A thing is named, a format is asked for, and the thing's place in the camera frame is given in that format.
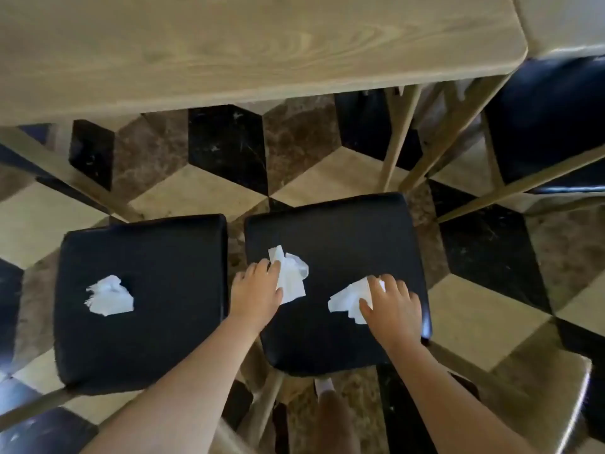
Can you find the person's left forearm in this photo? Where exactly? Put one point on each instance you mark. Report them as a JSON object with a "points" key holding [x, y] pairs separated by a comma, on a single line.
{"points": [[184, 392]]}

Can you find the person's left little finger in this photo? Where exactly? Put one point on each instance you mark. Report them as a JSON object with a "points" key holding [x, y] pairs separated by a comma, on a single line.
{"points": [[239, 278]]}

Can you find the person's right hand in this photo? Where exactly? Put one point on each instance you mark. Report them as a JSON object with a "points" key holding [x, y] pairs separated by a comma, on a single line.
{"points": [[394, 319]]}

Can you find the person's left thumb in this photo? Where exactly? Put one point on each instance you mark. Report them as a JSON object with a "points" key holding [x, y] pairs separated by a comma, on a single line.
{"points": [[279, 295]]}

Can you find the person's right little finger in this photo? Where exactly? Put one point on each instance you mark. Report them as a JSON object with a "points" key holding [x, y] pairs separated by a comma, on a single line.
{"points": [[414, 300]]}

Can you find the person's left hand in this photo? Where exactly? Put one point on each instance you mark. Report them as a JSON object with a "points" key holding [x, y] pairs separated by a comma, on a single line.
{"points": [[253, 300]]}

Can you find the light wooden table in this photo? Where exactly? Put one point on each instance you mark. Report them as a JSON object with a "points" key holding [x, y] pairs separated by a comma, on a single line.
{"points": [[236, 47]]}

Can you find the person's right middle finger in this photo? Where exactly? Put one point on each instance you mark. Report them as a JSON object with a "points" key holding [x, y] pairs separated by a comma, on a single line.
{"points": [[390, 283]]}

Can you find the person's right thumb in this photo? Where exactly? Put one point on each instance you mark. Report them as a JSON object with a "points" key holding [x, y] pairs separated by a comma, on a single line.
{"points": [[365, 308]]}

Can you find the black cushioned wooden chair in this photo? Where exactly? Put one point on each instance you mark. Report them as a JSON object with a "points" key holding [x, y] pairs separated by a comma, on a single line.
{"points": [[548, 118]]}

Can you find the beige wooden stool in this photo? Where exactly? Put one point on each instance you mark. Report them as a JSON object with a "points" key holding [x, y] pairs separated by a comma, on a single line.
{"points": [[548, 397]]}

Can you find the person's left middle finger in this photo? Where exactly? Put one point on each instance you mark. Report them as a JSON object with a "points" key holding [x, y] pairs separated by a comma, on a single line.
{"points": [[263, 268]]}

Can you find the white tissue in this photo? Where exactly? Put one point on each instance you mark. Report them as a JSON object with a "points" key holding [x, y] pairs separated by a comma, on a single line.
{"points": [[347, 300], [109, 297], [292, 274]]}

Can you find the person's right forearm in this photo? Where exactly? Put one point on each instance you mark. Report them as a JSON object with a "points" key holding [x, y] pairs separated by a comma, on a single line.
{"points": [[444, 401]]}

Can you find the white shoe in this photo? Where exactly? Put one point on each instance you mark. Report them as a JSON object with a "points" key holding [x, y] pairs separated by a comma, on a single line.
{"points": [[324, 385]]}

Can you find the black cushioned wooden stool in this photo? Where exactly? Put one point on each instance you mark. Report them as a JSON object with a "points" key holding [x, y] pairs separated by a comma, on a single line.
{"points": [[340, 241], [142, 297]]}

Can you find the person's leg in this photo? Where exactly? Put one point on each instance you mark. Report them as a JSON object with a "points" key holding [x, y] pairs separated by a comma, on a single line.
{"points": [[336, 425]]}

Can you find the pale wooden table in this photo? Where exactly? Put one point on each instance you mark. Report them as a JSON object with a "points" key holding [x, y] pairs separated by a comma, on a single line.
{"points": [[562, 23]]}

